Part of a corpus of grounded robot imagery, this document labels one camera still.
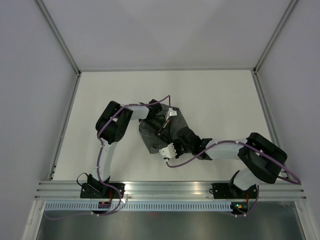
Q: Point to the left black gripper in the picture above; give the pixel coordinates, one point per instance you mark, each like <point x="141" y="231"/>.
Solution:
<point x="163" y="128"/>

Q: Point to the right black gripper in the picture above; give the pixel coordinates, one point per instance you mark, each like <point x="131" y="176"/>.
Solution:
<point x="175" y="143"/>

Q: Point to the grey cloth napkin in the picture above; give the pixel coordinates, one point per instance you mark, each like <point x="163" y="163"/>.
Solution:
<point x="153" y="143"/>

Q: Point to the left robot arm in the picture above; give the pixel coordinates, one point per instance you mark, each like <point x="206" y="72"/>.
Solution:
<point x="111" y="128"/>

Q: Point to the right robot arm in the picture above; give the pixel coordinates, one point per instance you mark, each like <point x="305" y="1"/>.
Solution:
<point x="260" y="157"/>

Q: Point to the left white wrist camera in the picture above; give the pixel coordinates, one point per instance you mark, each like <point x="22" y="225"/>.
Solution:
<point x="171" y="112"/>

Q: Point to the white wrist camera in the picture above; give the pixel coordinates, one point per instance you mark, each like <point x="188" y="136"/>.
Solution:
<point x="168" y="152"/>
<point x="171" y="112"/>

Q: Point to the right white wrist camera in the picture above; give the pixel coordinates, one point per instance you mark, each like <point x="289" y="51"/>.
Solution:
<point x="168" y="152"/>

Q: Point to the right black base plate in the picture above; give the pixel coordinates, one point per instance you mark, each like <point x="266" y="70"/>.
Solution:
<point x="222" y="191"/>

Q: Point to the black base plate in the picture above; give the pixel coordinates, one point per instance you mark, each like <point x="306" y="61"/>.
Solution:
<point x="222" y="191"/>
<point x="115" y="191"/>

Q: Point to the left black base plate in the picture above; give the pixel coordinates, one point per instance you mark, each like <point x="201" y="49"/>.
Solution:
<point x="115" y="191"/>

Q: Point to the white slotted cable duct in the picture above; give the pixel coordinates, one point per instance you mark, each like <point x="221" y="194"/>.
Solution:
<point x="153" y="206"/>

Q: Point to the aluminium front rail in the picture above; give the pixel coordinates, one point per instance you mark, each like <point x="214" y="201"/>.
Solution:
<point x="169" y="191"/>

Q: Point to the right aluminium frame post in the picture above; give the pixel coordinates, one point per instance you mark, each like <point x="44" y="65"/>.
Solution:
<point x="275" y="34"/>

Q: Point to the aluminium frame post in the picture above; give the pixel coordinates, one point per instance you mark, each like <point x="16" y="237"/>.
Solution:
<point x="275" y="34"/>
<point x="57" y="35"/>

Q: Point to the left aluminium frame post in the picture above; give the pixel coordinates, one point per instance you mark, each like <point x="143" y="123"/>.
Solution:
<point x="57" y="35"/>

